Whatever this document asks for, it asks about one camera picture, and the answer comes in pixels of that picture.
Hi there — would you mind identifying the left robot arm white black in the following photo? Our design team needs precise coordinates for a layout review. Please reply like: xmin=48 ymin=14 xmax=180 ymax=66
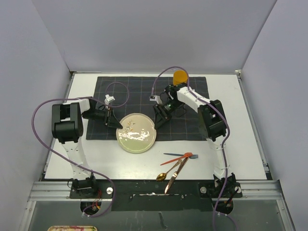
xmin=51 ymin=99 xmax=123 ymax=198

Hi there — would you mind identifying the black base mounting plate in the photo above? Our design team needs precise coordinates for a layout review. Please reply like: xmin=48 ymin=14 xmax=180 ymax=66
xmin=69 ymin=180 xmax=243 ymax=212

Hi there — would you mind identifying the copper metal knife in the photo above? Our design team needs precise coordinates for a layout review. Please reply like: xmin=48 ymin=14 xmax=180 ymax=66
xmin=165 ymin=157 xmax=189 ymax=194

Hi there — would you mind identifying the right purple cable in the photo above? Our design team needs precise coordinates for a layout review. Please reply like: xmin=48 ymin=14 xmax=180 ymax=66
xmin=151 ymin=66 xmax=239 ymax=231

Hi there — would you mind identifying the floral tray edge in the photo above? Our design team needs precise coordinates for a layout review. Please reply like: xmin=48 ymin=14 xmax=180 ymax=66
xmin=47 ymin=225 xmax=97 ymax=231

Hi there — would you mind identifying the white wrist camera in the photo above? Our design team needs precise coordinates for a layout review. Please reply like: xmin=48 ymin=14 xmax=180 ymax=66
xmin=104 ymin=94 xmax=115 ymax=105
xmin=149 ymin=95 xmax=161 ymax=103

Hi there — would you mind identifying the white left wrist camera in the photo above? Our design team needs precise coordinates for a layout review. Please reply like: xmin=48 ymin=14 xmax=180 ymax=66
xmin=104 ymin=94 xmax=115 ymax=105

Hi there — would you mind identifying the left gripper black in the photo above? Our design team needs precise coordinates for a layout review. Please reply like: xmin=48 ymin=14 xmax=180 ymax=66
xmin=82 ymin=107 xmax=123 ymax=128

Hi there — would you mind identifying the beige plate with plant motif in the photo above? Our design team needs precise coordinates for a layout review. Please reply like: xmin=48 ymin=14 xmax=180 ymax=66
xmin=116 ymin=113 xmax=156 ymax=154

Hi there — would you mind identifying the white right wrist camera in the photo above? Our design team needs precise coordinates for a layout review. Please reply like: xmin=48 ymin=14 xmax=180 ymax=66
xmin=149 ymin=95 xmax=161 ymax=103

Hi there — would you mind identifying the gold metal spoon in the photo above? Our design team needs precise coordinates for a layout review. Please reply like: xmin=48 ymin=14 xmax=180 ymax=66
xmin=156 ymin=159 xmax=182 ymax=181

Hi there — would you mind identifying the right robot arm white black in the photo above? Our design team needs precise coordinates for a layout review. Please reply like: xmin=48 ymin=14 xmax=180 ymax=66
xmin=150 ymin=83 xmax=237 ymax=197

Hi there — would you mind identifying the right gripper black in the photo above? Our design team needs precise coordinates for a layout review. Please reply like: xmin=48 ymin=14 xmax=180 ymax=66
xmin=154 ymin=100 xmax=182 ymax=130

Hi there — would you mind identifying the blue plastic fork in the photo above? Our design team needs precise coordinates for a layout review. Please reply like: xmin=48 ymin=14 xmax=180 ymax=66
xmin=164 ymin=153 xmax=199 ymax=159

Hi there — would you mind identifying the orange plastic fork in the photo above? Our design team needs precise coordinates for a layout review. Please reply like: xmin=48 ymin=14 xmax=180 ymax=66
xmin=161 ymin=153 xmax=192 ymax=166

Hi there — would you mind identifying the orange plastic cup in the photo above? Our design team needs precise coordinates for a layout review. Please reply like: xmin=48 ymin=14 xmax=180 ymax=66
xmin=173 ymin=70 xmax=188 ymax=85

